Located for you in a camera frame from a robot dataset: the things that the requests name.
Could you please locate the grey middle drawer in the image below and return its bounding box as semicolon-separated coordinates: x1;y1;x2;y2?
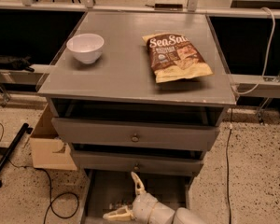
72;151;203;176

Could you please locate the cardboard box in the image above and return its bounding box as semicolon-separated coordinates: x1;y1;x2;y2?
29;105;77;171

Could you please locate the grey bottom drawer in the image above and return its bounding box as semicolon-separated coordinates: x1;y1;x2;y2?
81;170;189;224

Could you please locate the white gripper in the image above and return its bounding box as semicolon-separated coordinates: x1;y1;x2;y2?
103;172;158;224

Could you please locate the black floor cable right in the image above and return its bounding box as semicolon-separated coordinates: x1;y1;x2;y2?
225;107;234;224

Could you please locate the black floor cable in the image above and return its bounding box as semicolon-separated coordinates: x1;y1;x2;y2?
0;118;80;224
225;107;234;224

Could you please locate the black metal pole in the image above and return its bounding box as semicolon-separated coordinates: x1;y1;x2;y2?
0;123;33;188

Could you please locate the white bowl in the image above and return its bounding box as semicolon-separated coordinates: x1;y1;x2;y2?
66;34;105;63

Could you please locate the black bag on rail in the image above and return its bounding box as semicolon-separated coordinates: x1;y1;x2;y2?
0;55;34;72

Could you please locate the brown sea salt chip bag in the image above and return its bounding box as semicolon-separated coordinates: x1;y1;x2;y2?
143;33;213;83

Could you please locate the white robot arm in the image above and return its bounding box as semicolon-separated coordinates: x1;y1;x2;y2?
103;172;206;224

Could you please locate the white cable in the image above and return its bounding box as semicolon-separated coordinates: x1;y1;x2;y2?
232;7;276;96

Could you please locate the black flat device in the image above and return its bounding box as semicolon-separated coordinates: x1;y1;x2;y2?
154;3;183;11

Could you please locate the clear plastic water bottle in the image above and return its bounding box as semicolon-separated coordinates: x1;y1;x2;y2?
109;201;133;210

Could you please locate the grey top drawer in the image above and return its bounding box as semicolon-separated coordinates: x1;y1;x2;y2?
51;118;219;151

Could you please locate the grey drawer cabinet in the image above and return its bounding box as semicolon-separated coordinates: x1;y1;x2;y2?
36;10;238;185

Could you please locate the grey drawer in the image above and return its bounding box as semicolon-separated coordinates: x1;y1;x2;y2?
51;118;219;151
72;151;203;176
81;170;189;224

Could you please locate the black floor cable left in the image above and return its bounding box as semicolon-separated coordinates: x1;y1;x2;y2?
0;118;80;224

